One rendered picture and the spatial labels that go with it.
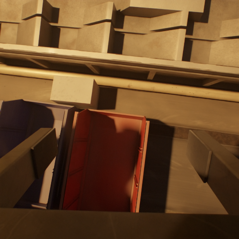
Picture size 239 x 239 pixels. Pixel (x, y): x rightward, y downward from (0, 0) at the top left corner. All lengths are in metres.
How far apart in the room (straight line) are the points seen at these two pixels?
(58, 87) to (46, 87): 0.14
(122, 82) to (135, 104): 0.09
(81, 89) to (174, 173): 0.39
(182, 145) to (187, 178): 0.10
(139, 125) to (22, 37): 0.41
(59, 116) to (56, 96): 0.10
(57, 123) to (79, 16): 0.33
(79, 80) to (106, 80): 0.10
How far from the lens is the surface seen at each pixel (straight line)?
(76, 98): 0.52
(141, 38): 0.49
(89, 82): 0.52
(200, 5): 0.49
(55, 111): 0.62
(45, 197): 0.67
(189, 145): 0.17
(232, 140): 0.67
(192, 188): 0.63
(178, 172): 0.60
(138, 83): 0.57
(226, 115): 0.66
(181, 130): 0.61
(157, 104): 0.60
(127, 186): 0.59
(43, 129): 0.17
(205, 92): 0.61
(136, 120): 0.56
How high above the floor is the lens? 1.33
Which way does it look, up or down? 82 degrees down
